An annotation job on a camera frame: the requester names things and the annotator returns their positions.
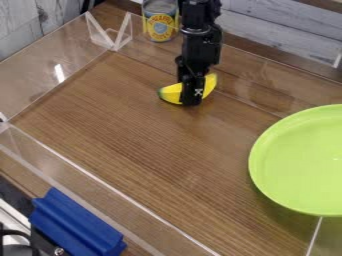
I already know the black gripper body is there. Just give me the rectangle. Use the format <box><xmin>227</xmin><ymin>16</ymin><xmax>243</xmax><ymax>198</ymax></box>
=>
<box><xmin>175</xmin><ymin>26</ymin><xmax>223</xmax><ymax>79</ymax></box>

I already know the yellow toy banana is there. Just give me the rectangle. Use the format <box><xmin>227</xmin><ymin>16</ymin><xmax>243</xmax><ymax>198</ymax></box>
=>
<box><xmin>158</xmin><ymin>73</ymin><xmax>218</xmax><ymax>105</ymax></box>

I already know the green plastic plate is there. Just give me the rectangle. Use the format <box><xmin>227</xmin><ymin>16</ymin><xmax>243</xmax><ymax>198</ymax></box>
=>
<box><xmin>248</xmin><ymin>104</ymin><xmax>342</xmax><ymax>217</ymax></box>

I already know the clear acrylic wall panel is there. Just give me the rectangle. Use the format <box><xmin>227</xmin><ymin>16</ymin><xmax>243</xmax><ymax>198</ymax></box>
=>
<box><xmin>0</xmin><ymin>122</ymin><xmax>220</xmax><ymax>256</ymax></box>

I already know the yellow labelled tin can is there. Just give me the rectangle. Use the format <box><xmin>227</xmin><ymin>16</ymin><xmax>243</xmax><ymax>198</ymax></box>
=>
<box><xmin>142</xmin><ymin>0</ymin><xmax>179</xmax><ymax>43</ymax></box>

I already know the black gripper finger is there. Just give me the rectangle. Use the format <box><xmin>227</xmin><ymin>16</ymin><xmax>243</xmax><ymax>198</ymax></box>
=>
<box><xmin>180</xmin><ymin>75</ymin><xmax>206</xmax><ymax>106</ymax></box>

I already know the black cable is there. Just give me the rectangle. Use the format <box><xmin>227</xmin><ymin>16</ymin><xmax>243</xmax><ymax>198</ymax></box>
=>
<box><xmin>0</xmin><ymin>223</ymin><xmax>32</xmax><ymax>256</ymax></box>

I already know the clear acrylic triangle bracket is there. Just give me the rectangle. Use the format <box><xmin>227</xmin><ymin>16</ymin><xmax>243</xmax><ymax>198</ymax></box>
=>
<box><xmin>84</xmin><ymin>12</ymin><xmax>132</xmax><ymax>52</ymax></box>

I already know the blue plastic block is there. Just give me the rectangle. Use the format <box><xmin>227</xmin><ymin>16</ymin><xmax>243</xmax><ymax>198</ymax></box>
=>
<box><xmin>29</xmin><ymin>187</ymin><xmax>127</xmax><ymax>256</ymax></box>

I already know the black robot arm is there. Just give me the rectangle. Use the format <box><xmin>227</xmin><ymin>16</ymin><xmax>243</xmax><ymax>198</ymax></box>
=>
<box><xmin>175</xmin><ymin>0</ymin><xmax>223</xmax><ymax>106</ymax></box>

